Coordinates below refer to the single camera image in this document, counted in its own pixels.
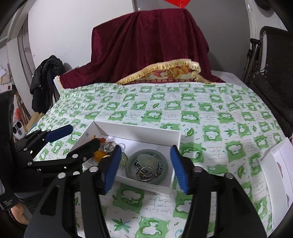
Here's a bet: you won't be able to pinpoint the amber oval ring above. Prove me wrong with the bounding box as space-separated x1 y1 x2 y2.
93 150 111 162

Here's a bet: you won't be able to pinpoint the plain silver ring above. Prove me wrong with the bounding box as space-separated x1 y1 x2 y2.
103 141 117 153

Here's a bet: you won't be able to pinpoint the green jade bangle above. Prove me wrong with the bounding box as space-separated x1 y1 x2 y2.
125 149 169 185

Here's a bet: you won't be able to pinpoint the pale jade disc pendant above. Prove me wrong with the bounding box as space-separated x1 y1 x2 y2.
137 154 158 170

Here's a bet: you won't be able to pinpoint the silver framed jade pendant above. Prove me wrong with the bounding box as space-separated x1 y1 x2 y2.
119 152 128 168

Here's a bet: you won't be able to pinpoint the person left hand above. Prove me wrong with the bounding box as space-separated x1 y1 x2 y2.
10 203 29 225

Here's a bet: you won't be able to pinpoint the white slippers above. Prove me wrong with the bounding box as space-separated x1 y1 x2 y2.
12 120 27 140

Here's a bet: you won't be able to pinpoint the black jacket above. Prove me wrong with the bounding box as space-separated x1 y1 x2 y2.
30 55 65 114

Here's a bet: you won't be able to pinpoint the white box lid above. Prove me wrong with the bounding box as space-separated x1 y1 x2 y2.
260 138 292 231

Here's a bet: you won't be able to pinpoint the white vivo phone box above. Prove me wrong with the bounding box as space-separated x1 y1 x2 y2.
70 122 181 195

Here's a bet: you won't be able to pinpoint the green white patterned bedsheet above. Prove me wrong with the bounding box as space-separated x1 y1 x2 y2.
35 83 285 237

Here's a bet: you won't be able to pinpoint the dark red velvet cloth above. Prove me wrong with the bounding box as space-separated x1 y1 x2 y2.
59 8 221 88

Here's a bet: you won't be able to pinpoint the gold fringed embroidered pillow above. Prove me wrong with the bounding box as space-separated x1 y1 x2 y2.
117 59 212 85

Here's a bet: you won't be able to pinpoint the dark folding chair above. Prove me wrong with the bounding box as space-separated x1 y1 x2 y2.
246 26 292 137

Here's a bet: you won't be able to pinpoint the red paper wall decoration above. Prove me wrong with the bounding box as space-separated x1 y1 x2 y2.
165 0 191 8

